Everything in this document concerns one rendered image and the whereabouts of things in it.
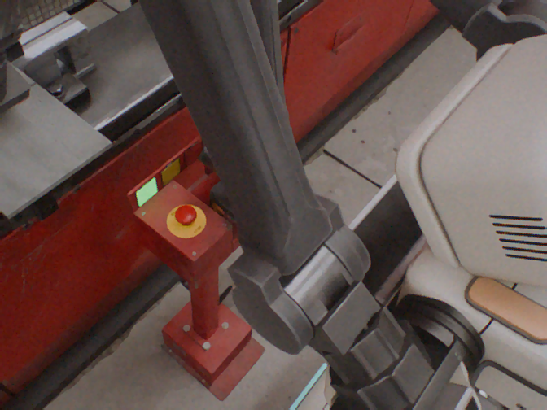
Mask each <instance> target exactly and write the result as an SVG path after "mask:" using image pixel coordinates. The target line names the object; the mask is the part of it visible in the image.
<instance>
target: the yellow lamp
mask: <svg viewBox="0 0 547 410"><path fill-rule="evenodd" d="M179 173H181V172H180V163H179V159H177V160H176V161H175V162H173V163H172V164H170V165H169V166H168V167H167V168H166V169H165V170H163V171H162V179H163V185H164V186H165V185H166V184H167V183H168V182H170V181H171V180H172V179H173V178H175V177H176V176H177V175H178V174H179Z"/></svg>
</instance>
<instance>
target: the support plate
mask: <svg viewBox="0 0 547 410"><path fill-rule="evenodd" d="M111 147H113V145H112V143H111V142H110V141H109V140H107V138H106V137H105V136H103V135H102V134H101V133H99V132H98V131H97V130H96V129H94V128H93V127H92V125H89V124H88V123H87V122H85V121H84V120H83V119H82V118H80V117H79V116H77V115H76V113H75V112H73V111H71V110H70V109H68V108H67V107H66V106H64V105H63V104H62V103H61V102H60V101H59V100H58V99H57V98H54V97H53V96H52V95H50V93H49V92H48V91H45V90H44V89H43V88H42V87H41V86H40V85H38V84H35V85H34V86H33V87H31V90H30V98H28V100H27V99H26V101H24V102H22V103H21V104H20V105H16V106H14V107H12V108H10V109H8V110H7V111H5V112H3V113H1V114H0V213H2V214H3V215H4V216H5V217H6V218H7V219H8V220H9V219H11V218H12V217H13V216H15V215H16V214H18V212H20V211H22V210H23V209H25V208H26V207H28V206H29V205H30V204H32V203H33V202H35V201H37V200H38V199H39V198H40V197H41V196H42V195H44V194H46V193H47V192H49V191H50V190H52V189H53V188H55V187H56V186H57V185H59V184H60V183H62V182H63V181H64V180H66V179H67V178H69V177H70V176H71V175H72V174H73V173H76V172H77V171H79V170H80V169H82V168H83V167H85V166H86V165H87V164H89V163H90V162H92V161H93V160H94V159H95V158H96V157H98V156H100V155H101V154H102V153H103V152H105V151H106V150H108V149H109V148H111Z"/></svg>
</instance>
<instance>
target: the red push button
mask: <svg viewBox="0 0 547 410"><path fill-rule="evenodd" d="M175 217H176V220H177V222H178V223H180V224H182V225H184V226H188V225H191V224H192V223H193V222H194V221H195V219H196V217H197V211H196V210H195V209H194V208H193V207H192V206H188V205H183V206H180V207H179V208H178V209H177V210H176V212H175Z"/></svg>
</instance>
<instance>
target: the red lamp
mask: <svg viewBox="0 0 547 410"><path fill-rule="evenodd" d="M201 152H202V139H201V140H200V141H199V142H197V143H196V144H195V146H193V147H191V148H190V149H189V150H188V151H187V152H186V153H185V157H186V166H188V165H189V164H192V163H193V162H194V161H195V160H196V159H198V158H199V155H200V153H201Z"/></svg>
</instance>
